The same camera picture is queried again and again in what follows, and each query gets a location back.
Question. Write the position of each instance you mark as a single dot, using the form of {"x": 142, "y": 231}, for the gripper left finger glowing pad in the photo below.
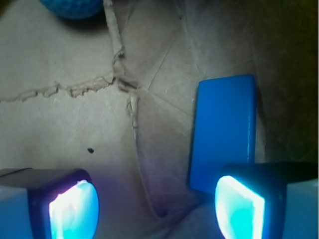
{"x": 47, "y": 204}

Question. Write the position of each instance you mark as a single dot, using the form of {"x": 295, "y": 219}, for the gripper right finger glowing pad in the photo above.
{"x": 268, "y": 201}

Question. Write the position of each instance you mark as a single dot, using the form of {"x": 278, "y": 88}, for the blue rectangular block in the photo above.
{"x": 224, "y": 130}

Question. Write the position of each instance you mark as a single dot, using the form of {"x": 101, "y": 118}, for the brown paper bag tray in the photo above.
{"x": 66, "y": 103}

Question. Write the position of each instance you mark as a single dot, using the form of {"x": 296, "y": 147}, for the blue dimpled ball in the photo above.
{"x": 73, "y": 9}

